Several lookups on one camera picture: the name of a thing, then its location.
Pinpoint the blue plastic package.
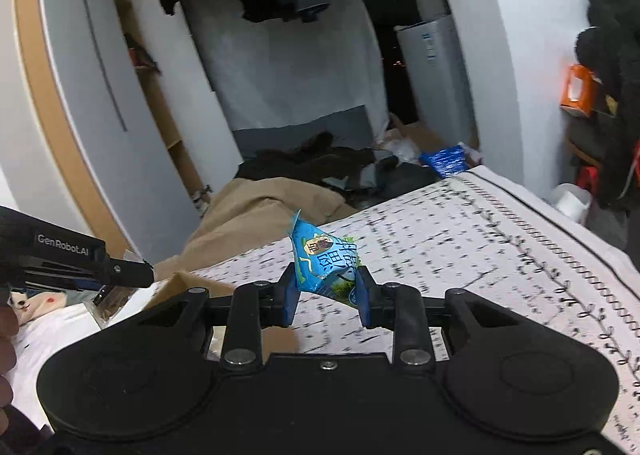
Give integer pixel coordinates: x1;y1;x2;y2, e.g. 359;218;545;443
419;145;469;178

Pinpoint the white appliance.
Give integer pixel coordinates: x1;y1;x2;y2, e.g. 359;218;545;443
396;15;475;146

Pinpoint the dark clothes pile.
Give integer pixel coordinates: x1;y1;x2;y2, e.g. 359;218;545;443
236;131;438;209

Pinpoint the blue snack packet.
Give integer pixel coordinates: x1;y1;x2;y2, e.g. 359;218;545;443
288;212;360;308

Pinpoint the white wardrobe door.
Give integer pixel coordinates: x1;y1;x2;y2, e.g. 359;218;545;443
40;0;241;263

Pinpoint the brown cardboard box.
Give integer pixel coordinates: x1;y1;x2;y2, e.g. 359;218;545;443
92;269;302;361

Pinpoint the orange tissue box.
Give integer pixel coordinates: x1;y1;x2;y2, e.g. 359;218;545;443
560;64;599;118

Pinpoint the person's left hand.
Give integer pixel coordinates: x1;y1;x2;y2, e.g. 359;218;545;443
0;305;20;407

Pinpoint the tan blanket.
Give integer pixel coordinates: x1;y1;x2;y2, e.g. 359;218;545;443
154;178;356;282

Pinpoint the black plush toy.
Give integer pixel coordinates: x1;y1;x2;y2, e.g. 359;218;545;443
575;0;639;206

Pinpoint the white patterned tablecloth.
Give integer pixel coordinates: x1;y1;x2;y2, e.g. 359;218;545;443
9;167;639;454

